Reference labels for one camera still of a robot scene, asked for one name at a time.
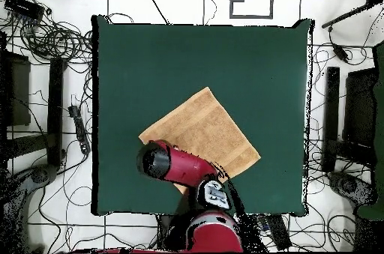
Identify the black power strip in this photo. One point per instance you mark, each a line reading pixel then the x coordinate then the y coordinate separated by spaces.
pixel 79 128

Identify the black power adapter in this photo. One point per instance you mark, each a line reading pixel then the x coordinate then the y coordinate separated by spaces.
pixel 340 52

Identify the dark green table cloth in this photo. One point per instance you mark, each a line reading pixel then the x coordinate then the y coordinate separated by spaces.
pixel 150 71

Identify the black oblong box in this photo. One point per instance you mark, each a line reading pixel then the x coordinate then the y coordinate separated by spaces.
pixel 277 233

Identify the black tripod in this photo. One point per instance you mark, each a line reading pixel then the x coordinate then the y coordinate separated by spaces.
pixel 345 17

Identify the black upright bar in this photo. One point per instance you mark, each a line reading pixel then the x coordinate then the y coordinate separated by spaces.
pixel 331 110
pixel 55 110

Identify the dark green fabric sheet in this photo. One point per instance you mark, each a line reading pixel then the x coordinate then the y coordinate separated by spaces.
pixel 379 116

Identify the black switch box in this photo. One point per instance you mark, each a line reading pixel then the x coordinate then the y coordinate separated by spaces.
pixel 24 6

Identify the orange-tan terry towel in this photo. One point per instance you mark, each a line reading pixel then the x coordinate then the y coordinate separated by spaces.
pixel 207 128

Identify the black stand base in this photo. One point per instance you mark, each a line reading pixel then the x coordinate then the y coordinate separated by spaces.
pixel 349 186
pixel 40 176

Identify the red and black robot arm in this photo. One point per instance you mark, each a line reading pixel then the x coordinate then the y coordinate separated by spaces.
pixel 186 167

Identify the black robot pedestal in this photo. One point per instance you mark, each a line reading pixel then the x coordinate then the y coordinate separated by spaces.
pixel 166 230

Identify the dark flat panel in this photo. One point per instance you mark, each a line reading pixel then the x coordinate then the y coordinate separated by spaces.
pixel 19 92
pixel 360 107

